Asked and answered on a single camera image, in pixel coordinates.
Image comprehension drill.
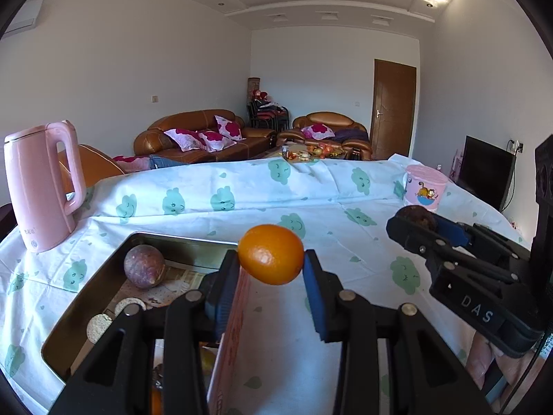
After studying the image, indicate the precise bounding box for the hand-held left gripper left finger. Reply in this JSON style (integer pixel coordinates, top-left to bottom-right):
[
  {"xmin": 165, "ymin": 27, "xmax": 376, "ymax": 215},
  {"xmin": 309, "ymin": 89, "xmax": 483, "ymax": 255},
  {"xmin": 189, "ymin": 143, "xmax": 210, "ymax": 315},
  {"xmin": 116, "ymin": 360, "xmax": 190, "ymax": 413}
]
[{"xmin": 49, "ymin": 250, "xmax": 242, "ymax": 415}]

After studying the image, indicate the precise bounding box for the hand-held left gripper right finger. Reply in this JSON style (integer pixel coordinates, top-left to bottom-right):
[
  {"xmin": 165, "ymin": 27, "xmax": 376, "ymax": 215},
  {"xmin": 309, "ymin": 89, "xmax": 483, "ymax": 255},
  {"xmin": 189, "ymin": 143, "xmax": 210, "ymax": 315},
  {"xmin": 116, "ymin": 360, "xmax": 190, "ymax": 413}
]
[{"xmin": 302, "ymin": 249, "xmax": 493, "ymax": 415}]

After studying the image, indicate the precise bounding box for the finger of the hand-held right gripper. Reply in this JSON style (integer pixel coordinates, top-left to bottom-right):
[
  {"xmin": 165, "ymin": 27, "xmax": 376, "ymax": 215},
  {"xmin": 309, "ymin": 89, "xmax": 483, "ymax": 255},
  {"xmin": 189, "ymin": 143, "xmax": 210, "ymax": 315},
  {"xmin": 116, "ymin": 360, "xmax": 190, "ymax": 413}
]
[
  {"xmin": 434, "ymin": 214, "xmax": 530, "ymax": 264},
  {"xmin": 386, "ymin": 215, "xmax": 530, "ymax": 286}
]

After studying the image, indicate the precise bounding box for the smooth purple-brown passion fruit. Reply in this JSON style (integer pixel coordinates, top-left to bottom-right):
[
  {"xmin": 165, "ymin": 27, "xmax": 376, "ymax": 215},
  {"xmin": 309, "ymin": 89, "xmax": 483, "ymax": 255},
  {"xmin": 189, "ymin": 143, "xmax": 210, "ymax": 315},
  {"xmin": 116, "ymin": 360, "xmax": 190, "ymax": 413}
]
[{"xmin": 124, "ymin": 245, "xmax": 166, "ymax": 289}]

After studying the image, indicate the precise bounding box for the pink metal tin box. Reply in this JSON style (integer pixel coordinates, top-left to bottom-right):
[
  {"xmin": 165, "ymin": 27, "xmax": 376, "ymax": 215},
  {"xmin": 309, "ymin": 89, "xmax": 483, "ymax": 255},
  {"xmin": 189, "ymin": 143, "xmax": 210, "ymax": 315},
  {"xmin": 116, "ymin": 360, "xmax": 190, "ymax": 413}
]
[{"xmin": 40, "ymin": 232, "xmax": 253, "ymax": 415}]

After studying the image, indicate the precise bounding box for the printed paper sheet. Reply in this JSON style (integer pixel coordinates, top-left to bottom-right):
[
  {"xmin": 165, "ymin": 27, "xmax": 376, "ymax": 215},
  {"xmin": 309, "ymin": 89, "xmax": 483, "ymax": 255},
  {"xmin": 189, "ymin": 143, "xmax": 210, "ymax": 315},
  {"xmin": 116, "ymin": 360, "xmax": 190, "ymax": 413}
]
[{"xmin": 116, "ymin": 259, "xmax": 221, "ymax": 312}]

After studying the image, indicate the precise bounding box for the pink cartoon bucket with lid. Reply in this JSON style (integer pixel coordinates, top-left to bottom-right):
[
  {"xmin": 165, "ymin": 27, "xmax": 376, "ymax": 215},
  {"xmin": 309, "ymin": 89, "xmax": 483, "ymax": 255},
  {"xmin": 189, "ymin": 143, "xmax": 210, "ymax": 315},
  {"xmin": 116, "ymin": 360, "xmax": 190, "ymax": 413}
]
[{"xmin": 404, "ymin": 164, "xmax": 449, "ymax": 213}]

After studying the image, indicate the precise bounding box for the black flat television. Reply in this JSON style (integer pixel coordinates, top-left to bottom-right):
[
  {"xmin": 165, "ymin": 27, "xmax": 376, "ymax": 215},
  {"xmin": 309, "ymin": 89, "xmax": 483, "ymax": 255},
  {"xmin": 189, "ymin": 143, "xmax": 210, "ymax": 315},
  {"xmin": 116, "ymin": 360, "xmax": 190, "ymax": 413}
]
[{"xmin": 457, "ymin": 135, "xmax": 517, "ymax": 212}]

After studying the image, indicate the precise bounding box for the round beige cork disc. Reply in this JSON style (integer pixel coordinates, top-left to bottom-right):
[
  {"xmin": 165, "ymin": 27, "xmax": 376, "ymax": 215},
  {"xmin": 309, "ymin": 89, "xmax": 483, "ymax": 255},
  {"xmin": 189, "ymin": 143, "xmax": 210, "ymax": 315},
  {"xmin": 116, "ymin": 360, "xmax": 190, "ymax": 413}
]
[
  {"xmin": 114, "ymin": 297, "xmax": 148, "ymax": 317},
  {"xmin": 86, "ymin": 315, "xmax": 114, "ymax": 347}
]

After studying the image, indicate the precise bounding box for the purple blanket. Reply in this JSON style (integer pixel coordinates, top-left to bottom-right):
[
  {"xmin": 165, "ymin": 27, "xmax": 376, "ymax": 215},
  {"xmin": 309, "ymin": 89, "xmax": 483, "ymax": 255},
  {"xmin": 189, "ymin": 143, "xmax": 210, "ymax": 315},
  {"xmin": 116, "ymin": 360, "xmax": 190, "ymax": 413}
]
[{"xmin": 332, "ymin": 127, "xmax": 369, "ymax": 142}]

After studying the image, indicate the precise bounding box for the heap of small colourful items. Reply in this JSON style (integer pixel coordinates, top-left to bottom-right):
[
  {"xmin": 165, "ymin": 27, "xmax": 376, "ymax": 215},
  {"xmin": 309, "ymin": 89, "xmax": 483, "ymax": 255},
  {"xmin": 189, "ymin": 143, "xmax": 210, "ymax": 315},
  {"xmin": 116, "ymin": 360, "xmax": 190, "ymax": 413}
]
[{"xmin": 283, "ymin": 144, "xmax": 346, "ymax": 160}]

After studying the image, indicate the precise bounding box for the brown wooden door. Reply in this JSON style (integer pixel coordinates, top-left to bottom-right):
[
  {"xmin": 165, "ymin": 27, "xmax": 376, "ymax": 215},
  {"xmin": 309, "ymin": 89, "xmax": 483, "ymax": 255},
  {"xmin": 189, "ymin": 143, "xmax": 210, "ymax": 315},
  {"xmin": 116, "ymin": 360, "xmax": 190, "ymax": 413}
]
[{"xmin": 372, "ymin": 58, "xmax": 418, "ymax": 160}]

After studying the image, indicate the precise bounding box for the blue denim cloth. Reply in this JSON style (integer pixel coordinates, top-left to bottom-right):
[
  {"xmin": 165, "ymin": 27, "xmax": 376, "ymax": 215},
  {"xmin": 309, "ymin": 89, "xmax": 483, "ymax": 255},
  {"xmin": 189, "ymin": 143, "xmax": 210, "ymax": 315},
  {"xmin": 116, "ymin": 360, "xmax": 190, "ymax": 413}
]
[{"xmin": 149, "ymin": 155, "xmax": 195, "ymax": 169}]

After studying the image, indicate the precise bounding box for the white and magenta pillow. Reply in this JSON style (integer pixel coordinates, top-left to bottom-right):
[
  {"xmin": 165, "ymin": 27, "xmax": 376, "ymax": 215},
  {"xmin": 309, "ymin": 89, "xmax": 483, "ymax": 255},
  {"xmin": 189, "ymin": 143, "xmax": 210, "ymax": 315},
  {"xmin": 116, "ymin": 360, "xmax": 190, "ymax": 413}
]
[
  {"xmin": 164, "ymin": 128, "xmax": 208, "ymax": 153},
  {"xmin": 215, "ymin": 115, "xmax": 245, "ymax": 141},
  {"xmin": 301, "ymin": 123, "xmax": 335, "ymax": 140},
  {"xmin": 198, "ymin": 130, "xmax": 237, "ymax": 152}
]

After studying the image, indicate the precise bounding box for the brown leather armchair sofa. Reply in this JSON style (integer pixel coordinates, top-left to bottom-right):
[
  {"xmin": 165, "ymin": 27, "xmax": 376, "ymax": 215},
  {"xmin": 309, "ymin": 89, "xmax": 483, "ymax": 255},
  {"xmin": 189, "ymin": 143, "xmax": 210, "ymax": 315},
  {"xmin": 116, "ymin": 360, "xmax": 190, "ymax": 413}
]
[{"xmin": 276, "ymin": 111, "xmax": 373, "ymax": 160}]

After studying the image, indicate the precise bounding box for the wooden coffee table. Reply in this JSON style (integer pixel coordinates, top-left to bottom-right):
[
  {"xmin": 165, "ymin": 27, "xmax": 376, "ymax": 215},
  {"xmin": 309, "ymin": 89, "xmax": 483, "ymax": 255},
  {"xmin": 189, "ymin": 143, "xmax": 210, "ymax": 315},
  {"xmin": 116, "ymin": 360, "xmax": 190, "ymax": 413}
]
[{"xmin": 251, "ymin": 142, "xmax": 350, "ymax": 163}]

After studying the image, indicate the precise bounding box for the pink floral blanket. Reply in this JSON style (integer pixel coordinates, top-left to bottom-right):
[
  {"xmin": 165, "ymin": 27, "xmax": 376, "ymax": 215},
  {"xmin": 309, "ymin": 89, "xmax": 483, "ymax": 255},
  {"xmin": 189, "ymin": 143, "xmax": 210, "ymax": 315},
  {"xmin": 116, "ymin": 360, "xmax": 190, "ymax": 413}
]
[{"xmin": 113, "ymin": 156, "xmax": 152, "ymax": 174}]

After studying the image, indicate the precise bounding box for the orange-brown leather chair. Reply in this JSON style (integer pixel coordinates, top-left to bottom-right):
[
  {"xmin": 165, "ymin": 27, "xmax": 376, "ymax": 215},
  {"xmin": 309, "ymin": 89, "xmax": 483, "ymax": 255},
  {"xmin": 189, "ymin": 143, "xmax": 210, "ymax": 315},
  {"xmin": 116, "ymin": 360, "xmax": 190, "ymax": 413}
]
[{"xmin": 58, "ymin": 145, "xmax": 126, "ymax": 195}]

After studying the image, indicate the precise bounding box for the long brown leather sofa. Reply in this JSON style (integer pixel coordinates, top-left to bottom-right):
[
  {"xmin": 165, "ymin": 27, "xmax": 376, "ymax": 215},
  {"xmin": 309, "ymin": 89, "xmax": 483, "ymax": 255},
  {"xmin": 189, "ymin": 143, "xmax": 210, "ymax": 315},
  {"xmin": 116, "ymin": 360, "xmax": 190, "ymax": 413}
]
[{"xmin": 133, "ymin": 109, "xmax": 277, "ymax": 165}]

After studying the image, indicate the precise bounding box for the stack of dark chairs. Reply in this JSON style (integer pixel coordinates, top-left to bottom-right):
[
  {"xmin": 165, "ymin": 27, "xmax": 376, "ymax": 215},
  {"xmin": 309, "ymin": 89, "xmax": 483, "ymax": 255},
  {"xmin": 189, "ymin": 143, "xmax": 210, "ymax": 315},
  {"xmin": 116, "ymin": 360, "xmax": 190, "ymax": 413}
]
[{"xmin": 247, "ymin": 101, "xmax": 289, "ymax": 129}]

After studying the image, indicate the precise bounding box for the pink electric kettle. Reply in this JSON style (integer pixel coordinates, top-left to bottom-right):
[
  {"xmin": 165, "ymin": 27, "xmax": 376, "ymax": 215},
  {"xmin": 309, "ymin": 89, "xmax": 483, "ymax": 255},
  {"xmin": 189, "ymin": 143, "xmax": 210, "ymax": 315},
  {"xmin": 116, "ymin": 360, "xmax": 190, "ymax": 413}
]
[{"xmin": 3, "ymin": 120, "xmax": 87, "ymax": 252}]

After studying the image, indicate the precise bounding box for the white wall air conditioner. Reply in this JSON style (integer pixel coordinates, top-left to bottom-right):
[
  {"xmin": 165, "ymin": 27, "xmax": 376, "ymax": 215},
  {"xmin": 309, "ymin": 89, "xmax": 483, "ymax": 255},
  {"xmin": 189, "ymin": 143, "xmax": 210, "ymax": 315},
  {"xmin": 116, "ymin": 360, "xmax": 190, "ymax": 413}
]
[{"xmin": 2, "ymin": 0, "xmax": 43, "ymax": 37}]

